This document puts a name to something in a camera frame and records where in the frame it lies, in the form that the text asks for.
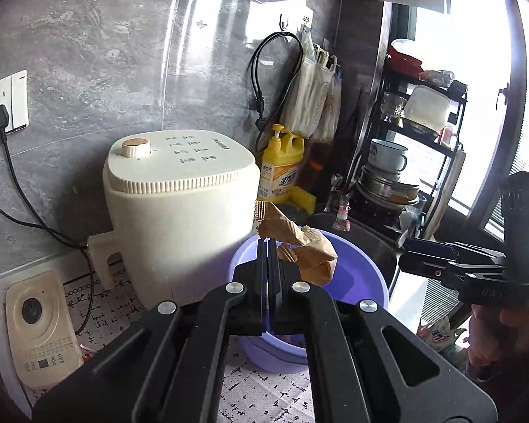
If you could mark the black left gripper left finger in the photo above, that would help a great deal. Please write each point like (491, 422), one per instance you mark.
(167, 366)

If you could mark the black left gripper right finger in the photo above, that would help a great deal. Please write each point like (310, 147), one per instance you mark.
(364, 365)

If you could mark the brown paper trash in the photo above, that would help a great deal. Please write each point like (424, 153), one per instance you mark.
(308, 248)

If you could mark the purple plastic trash bucket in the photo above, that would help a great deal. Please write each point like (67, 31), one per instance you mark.
(365, 269)

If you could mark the black kitchen rack right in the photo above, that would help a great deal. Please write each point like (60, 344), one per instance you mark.
(435, 160)

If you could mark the right hand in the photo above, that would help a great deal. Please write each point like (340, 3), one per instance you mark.
(497, 333)

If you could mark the patterned white table mat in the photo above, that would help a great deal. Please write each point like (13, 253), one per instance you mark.
(249, 394)

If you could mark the cream induction cooker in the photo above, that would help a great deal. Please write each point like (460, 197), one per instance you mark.
(41, 336)

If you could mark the stacked steel bowls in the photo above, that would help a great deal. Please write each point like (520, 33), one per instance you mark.
(386, 189)

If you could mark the small pink bottle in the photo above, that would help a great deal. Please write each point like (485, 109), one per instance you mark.
(341, 221)

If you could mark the white enamel mug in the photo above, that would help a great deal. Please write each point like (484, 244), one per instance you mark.
(387, 156)

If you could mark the cream air fryer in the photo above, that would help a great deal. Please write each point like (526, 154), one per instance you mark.
(180, 202)

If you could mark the white pot on rack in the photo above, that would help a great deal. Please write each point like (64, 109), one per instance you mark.
(427, 107)

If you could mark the yellow sponge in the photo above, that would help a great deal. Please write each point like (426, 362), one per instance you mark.
(303, 199)

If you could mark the yellow dish soap bottle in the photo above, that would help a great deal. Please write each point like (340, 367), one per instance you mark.
(281, 160)

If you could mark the red container on rack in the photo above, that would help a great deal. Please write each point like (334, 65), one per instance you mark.
(403, 64)

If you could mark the white hanging plastic bags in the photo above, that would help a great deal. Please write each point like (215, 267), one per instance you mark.
(313, 103)

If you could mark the white wall socket panel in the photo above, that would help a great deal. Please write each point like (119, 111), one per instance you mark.
(13, 95)

